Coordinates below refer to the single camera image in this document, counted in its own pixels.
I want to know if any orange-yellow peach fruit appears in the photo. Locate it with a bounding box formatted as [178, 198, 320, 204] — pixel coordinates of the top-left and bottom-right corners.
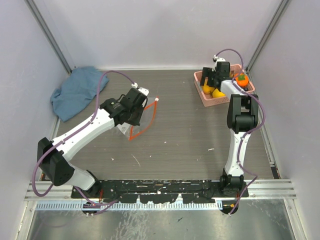
[202, 77, 215, 95]

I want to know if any yellow round fruit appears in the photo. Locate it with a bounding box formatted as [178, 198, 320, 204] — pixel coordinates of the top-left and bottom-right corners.
[212, 88, 226, 98]

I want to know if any clear zip top bag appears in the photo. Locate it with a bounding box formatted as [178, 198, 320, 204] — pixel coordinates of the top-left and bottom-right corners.
[115, 97, 159, 141]

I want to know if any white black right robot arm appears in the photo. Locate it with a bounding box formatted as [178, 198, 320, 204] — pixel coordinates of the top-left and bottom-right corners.
[199, 57, 259, 197]

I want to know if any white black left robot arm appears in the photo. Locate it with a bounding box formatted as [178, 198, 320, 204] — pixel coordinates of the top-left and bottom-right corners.
[37, 87, 149, 198]

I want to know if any brown longan bunch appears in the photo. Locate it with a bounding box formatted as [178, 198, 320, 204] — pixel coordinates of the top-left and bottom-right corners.
[229, 70, 235, 79]

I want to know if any pink perforated plastic basket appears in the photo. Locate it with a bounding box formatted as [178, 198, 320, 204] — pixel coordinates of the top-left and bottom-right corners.
[193, 64, 255, 107]

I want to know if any orange persimmon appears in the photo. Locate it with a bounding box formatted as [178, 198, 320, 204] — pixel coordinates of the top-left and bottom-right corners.
[235, 73, 249, 88]

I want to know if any blue cloth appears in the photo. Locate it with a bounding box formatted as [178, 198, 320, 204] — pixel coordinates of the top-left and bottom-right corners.
[50, 66, 109, 122]

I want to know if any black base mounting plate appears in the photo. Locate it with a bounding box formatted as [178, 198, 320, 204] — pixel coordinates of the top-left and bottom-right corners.
[71, 177, 249, 204]

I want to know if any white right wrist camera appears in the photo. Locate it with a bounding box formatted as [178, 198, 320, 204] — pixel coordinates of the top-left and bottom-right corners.
[212, 54, 226, 70]

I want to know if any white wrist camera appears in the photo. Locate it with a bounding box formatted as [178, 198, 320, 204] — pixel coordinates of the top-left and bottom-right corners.
[131, 82, 150, 96]
[212, 54, 226, 70]

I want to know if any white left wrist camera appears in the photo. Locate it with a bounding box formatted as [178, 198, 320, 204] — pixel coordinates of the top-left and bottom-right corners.
[131, 82, 150, 96]

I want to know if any aluminium frame post right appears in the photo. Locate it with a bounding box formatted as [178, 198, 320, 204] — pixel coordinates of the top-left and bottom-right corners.
[245, 0, 291, 73]

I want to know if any aluminium frame post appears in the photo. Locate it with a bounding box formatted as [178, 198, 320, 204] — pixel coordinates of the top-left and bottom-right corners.
[24, 0, 73, 75]
[245, 0, 291, 73]

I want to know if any white slotted cable duct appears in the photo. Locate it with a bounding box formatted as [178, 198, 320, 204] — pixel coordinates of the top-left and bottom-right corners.
[35, 200, 223, 212]

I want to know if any aluminium frame post left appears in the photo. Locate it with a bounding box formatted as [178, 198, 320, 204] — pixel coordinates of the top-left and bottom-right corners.
[24, 0, 73, 75]

